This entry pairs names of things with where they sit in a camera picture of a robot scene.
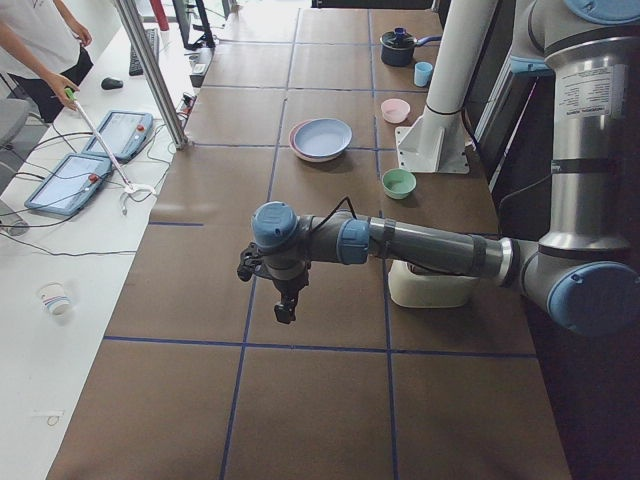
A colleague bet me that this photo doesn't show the teach pendant tablet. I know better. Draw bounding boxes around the teach pendant tablet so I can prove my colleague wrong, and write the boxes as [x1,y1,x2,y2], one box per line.
[24,154,112,217]
[97,110,154,164]

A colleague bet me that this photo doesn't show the black computer mouse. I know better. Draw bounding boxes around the black computer mouse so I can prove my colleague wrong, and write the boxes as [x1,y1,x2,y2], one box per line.
[101,77,124,91]

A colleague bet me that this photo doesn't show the blue cup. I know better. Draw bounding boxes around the blue cup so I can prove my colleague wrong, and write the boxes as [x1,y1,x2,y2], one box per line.
[413,61,434,87]

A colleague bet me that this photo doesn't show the dark blue pot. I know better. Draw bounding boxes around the dark blue pot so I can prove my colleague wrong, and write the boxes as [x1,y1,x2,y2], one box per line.
[380,27,442,67]

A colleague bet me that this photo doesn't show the far teach pendant tablet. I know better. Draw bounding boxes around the far teach pendant tablet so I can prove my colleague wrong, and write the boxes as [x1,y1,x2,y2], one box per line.
[97,110,154,164]

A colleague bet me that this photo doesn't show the green bowl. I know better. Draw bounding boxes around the green bowl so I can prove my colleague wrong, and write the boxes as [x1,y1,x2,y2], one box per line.
[381,168,417,200]

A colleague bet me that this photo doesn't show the blue plate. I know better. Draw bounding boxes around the blue plate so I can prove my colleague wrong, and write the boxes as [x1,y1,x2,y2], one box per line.
[295,118,352,156]

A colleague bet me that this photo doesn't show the pink bowl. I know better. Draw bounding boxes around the pink bowl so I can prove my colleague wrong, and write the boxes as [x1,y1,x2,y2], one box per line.
[380,98,411,124]

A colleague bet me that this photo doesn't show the black keyboard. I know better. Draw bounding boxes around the black keyboard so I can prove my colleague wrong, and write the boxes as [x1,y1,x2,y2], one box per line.
[128,28,160,77]

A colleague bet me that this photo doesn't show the white reacher stick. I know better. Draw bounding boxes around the white reacher stick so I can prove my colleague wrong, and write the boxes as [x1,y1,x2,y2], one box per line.
[64,87,157,199]

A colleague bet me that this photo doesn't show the near teach pendant tablet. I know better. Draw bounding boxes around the near teach pendant tablet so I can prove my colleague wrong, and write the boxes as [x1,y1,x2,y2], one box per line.
[24,154,112,217]

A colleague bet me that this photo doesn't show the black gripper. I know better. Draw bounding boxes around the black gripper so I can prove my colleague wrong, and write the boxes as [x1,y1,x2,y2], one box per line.
[266,260,311,324]

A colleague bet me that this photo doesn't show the pink plate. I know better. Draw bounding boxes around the pink plate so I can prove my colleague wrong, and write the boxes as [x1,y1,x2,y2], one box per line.
[289,120,345,163]

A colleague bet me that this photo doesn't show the black monitor stand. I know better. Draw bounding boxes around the black monitor stand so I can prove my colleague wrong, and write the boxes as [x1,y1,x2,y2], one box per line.
[172,0,215,51]

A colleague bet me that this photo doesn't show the aluminium frame post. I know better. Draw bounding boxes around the aluminium frame post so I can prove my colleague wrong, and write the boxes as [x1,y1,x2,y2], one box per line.
[114,0,188,150]

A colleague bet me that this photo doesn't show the person in white shirt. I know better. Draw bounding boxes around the person in white shirt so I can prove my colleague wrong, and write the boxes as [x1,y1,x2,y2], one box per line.
[1,1,93,123]

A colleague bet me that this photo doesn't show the white mounting post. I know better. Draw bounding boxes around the white mounting post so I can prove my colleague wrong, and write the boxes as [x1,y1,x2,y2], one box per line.
[395,0,498,174]

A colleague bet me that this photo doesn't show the grey office chair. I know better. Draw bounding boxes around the grey office chair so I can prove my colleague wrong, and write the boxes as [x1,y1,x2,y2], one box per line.
[0,98,31,149]

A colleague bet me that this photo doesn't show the paper cup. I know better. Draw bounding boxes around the paper cup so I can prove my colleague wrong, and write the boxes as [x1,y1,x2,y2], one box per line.
[37,282,71,315]

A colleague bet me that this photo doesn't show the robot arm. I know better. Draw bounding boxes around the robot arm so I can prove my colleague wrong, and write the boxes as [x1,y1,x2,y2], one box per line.
[237,1,639,336]

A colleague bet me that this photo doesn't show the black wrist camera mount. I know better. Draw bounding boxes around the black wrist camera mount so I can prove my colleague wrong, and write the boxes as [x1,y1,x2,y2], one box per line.
[236,242,269,282]

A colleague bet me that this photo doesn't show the cream toaster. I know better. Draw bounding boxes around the cream toaster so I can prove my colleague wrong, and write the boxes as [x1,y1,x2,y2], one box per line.
[388,260,479,309]

